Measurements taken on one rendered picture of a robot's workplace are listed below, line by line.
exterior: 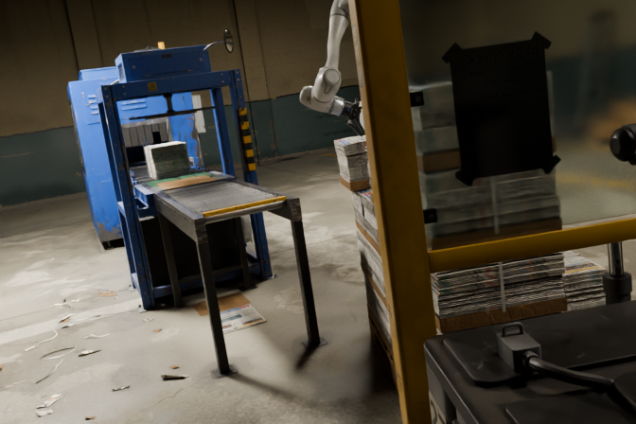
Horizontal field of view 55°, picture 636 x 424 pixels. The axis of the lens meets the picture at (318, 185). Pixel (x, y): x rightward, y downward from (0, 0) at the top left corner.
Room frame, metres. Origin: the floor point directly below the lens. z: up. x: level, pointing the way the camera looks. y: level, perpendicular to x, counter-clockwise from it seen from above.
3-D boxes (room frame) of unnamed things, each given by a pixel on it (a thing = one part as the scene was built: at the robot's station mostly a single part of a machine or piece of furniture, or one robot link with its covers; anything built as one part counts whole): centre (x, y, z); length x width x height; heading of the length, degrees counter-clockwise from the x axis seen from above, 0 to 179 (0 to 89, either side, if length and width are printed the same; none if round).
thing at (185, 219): (3.48, 0.84, 0.74); 1.34 x 0.05 x 0.12; 22
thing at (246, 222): (4.52, 1.00, 0.38); 0.94 x 0.69 x 0.63; 112
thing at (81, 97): (7.05, 1.98, 1.04); 1.51 x 1.30 x 2.07; 22
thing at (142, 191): (4.52, 1.00, 0.75); 0.70 x 0.65 x 0.10; 22
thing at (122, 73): (4.52, 1.00, 1.65); 0.60 x 0.45 x 0.20; 112
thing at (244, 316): (3.61, 0.62, 0.00); 0.37 x 0.28 x 0.01; 22
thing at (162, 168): (5.05, 1.21, 0.93); 0.38 x 0.30 x 0.26; 22
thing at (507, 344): (0.98, -0.36, 0.82); 0.18 x 0.14 x 0.08; 5
